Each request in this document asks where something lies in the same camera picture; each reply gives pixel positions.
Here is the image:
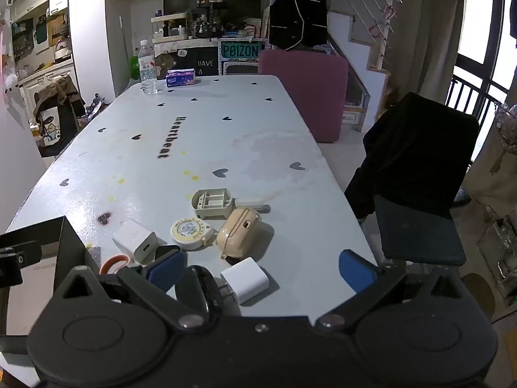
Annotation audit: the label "white oblong adapter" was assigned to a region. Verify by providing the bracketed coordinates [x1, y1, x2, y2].
[234, 197, 264, 211]

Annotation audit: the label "white kitchen cabinet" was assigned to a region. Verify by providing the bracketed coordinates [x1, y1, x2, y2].
[10, 0, 78, 103]

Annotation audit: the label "balcony glass door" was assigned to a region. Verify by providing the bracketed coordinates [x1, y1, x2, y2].
[444, 0, 517, 132]

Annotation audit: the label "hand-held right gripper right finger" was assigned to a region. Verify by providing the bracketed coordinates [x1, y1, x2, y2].
[313, 249, 466, 332]

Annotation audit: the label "black letter board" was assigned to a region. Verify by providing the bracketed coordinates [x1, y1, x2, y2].
[190, 46, 221, 77]

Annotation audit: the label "white staircase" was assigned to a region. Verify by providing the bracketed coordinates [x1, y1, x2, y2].
[326, 8, 393, 132]

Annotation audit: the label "white handled broom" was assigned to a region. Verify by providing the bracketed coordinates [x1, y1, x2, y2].
[119, 16, 131, 74]

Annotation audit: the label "beige earbuds case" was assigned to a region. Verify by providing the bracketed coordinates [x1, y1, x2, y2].
[216, 207, 263, 260]

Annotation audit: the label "black cardboard box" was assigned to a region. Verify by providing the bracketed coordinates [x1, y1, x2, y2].
[0, 216, 102, 304]

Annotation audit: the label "pink upholstered chair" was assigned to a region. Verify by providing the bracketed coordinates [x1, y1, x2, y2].
[258, 48, 349, 143]

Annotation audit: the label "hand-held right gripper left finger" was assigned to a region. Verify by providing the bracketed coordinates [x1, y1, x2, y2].
[52, 246, 214, 332]

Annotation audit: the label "small white cube charger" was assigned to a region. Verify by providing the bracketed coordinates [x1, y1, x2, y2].
[220, 256, 271, 306]

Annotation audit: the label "cartoon print tote bag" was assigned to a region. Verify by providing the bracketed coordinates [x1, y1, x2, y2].
[32, 76, 86, 158]

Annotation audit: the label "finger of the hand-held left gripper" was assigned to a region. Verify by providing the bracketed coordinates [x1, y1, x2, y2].
[0, 241, 42, 260]

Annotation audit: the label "dark padded chair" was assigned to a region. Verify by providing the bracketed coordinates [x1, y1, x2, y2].
[373, 194, 466, 268]

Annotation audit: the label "beige plastic holder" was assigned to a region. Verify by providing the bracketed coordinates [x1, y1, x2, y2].
[191, 188, 235, 220]

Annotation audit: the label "black tiered rack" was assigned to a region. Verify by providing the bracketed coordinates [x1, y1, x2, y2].
[195, 0, 226, 38]

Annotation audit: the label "clear water bottle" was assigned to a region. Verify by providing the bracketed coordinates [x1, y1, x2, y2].
[138, 39, 158, 95]

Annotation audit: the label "orange handled scissors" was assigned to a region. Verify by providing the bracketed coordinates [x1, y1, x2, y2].
[99, 254, 132, 276]

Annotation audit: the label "white desktop organiser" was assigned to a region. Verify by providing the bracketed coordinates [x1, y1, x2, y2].
[151, 12, 191, 43]

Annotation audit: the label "round tape measure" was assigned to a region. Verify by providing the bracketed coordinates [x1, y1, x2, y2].
[170, 217, 215, 251]

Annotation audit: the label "beige curtain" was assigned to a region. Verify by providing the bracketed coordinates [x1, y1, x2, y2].
[387, 0, 470, 103]

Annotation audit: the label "black vest with white trim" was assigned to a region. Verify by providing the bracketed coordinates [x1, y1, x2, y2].
[269, 0, 330, 51]

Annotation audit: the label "dark screen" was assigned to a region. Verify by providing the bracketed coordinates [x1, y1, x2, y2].
[163, 0, 263, 30]

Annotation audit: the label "black oval case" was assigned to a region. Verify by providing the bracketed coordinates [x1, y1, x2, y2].
[175, 264, 227, 317]

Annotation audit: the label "large white wall charger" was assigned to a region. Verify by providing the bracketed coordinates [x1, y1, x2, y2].
[112, 218, 159, 262]

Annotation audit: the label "dark floral bag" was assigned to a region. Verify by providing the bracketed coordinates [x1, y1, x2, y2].
[82, 93, 108, 124]

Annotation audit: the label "purple tissue pack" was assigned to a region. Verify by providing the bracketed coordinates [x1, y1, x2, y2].
[165, 69, 198, 88]

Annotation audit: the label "teal licence plate sign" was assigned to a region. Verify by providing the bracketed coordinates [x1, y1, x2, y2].
[219, 40, 263, 61]

